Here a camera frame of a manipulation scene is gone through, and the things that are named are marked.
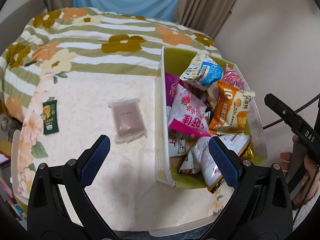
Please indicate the pink white snack packet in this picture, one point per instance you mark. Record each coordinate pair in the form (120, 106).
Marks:
(190, 115)

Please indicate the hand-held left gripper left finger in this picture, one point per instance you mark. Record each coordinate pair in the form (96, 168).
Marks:
(96, 160)

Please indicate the blue cream snack packet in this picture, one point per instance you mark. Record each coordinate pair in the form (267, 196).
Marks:
(205, 72)

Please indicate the purple snack packet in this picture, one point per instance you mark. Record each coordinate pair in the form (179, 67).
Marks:
(170, 90)

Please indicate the dark green sachet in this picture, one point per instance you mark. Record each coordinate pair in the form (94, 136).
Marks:
(50, 120)

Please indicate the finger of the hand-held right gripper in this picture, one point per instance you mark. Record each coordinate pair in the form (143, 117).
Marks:
(277, 105)

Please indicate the grey headboard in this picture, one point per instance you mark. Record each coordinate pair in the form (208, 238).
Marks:
(22, 12)

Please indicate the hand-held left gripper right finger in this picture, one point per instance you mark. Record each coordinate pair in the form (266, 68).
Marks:
(225, 165)

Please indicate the white red print snack packet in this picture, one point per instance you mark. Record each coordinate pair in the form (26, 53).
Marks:
(180, 142)

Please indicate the cream floral bedsheet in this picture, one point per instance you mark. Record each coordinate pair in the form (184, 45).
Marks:
(100, 92)

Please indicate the green cardboard box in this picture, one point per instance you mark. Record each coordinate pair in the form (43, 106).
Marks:
(160, 120)

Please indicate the white orange trim snack packet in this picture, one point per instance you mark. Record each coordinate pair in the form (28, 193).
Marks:
(203, 160)

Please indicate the striped floral blanket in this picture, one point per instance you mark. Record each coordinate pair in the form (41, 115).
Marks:
(100, 55)

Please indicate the yellow black snack packet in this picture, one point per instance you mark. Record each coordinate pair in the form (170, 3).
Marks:
(248, 153)

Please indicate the mauve cake clear packet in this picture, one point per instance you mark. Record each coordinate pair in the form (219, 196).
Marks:
(126, 120)

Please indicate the person's right hand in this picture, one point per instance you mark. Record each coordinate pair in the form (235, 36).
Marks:
(310, 180)

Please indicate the small brown snack packet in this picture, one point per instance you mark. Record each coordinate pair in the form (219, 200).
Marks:
(212, 96)

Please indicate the white brown edge snack packet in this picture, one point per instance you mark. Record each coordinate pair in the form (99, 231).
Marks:
(237, 141)

